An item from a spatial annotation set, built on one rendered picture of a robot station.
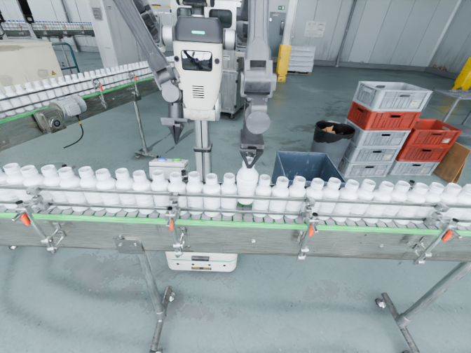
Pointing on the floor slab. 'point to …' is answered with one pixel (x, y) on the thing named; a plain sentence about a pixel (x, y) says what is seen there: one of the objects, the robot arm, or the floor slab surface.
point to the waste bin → (336, 143)
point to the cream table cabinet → (26, 63)
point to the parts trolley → (453, 108)
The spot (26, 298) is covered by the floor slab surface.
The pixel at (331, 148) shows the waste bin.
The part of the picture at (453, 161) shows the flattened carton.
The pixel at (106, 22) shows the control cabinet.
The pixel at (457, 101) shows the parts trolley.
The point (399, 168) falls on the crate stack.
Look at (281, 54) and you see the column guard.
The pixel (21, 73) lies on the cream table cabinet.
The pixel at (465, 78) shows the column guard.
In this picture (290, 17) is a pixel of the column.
